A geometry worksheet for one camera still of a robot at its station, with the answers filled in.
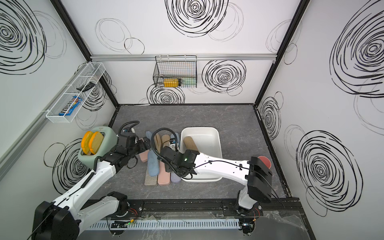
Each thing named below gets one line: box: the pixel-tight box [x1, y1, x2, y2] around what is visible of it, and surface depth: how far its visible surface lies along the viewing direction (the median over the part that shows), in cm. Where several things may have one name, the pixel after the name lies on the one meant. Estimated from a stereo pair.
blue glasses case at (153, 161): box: [146, 130, 160, 177], surface depth 84 cm
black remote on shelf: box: [76, 81, 96, 92], surface depth 82 cm
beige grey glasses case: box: [144, 169, 158, 186], surface depth 82 cm
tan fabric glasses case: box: [183, 136, 199, 152], surface depth 95 cm
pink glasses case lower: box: [157, 160, 171, 186], surface depth 82 cm
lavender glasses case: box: [170, 172, 182, 183], surface depth 82 cm
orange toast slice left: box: [81, 131, 94, 155], surface depth 76 cm
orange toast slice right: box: [88, 131, 104, 155], surface depth 76 cm
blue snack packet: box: [58, 96, 83, 116], surface depth 72 cm
